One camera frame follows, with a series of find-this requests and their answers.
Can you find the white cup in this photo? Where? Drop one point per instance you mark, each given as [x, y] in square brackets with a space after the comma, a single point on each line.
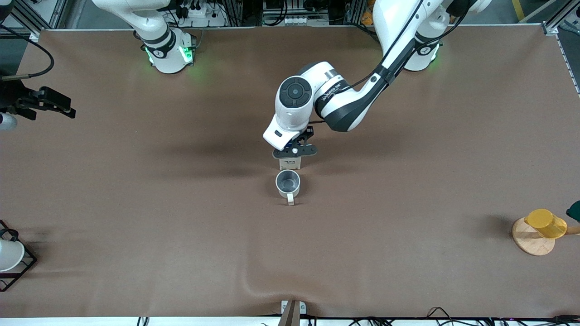
[9, 256]

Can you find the blue white milk carton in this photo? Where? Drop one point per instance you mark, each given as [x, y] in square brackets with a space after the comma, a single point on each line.
[290, 164]

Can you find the dark green cup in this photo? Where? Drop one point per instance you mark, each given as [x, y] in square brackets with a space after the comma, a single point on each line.
[574, 212]

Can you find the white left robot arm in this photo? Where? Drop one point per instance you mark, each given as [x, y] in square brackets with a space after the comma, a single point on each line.
[344, 104]

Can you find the round wooden cup stand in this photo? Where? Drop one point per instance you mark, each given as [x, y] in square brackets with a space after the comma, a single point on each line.
[532, 244]

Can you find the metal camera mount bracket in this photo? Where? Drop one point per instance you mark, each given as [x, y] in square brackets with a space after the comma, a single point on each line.
[290, 317]

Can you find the yellow plastic cup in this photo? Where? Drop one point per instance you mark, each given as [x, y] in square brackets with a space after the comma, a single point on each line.
[546, 224]

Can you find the white power strip with plugs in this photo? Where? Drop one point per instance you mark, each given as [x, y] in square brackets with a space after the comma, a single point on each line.
[199, 16]

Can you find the aluminium frame profile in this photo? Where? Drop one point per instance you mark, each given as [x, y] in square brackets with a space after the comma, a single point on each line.
[35, 34]
[550, 28]

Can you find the bag of orange bread rolls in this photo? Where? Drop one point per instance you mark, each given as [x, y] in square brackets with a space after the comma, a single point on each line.
[368, 16]

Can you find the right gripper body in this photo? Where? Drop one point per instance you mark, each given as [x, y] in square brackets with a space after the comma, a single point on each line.
[13, 96]

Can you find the small white power strip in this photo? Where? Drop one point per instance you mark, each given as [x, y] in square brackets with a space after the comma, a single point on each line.
[301, 20]

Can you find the cream mug grey inside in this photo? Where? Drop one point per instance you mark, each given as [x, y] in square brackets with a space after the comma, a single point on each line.
[287, 181]

